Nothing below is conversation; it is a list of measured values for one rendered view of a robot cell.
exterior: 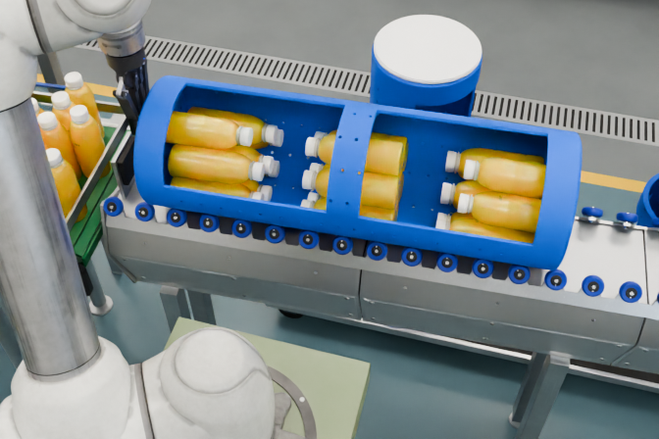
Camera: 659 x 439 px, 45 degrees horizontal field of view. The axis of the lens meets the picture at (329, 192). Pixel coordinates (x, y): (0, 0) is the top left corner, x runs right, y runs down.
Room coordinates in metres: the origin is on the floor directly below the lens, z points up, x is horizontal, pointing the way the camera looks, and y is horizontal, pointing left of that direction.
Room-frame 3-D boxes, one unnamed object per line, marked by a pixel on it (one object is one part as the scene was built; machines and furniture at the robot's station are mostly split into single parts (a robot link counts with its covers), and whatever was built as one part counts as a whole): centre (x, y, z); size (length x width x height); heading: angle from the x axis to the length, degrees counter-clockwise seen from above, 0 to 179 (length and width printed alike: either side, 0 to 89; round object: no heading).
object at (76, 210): (1.29, 0.54, 0.96); 0.40 x 0.01 x 0.03; 168
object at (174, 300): (1.19, 0.41, 0.31); 0.06 x 0.06 x 0.63; 78
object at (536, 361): (1.11, -0.58, 0.31); 0.06 x 0.06 x 0.63; 78
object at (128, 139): (1.27, 0.46, 0.99); 0.10 x 0.02 x 0.12; 168
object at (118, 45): (1.23, 0.39, 1.39); 0.09 x 0.09 x 0.06
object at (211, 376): (0.57, 0.18, 1.23); 0.18 x 0.16 x 0.22; 107
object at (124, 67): (1.23, 0.40, 1.32); 0.08 x 0.07 x 0.09; 168
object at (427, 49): (1.64, -0.25, 1.03); 0.28 x 0.28 x 0.01
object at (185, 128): (1.22, 0.27, 1.15); 0.18 x 0.07 x 0.07; 78
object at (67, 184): (1.20, 0.60, 0.99); 0.07 x 0.07 x 0.18
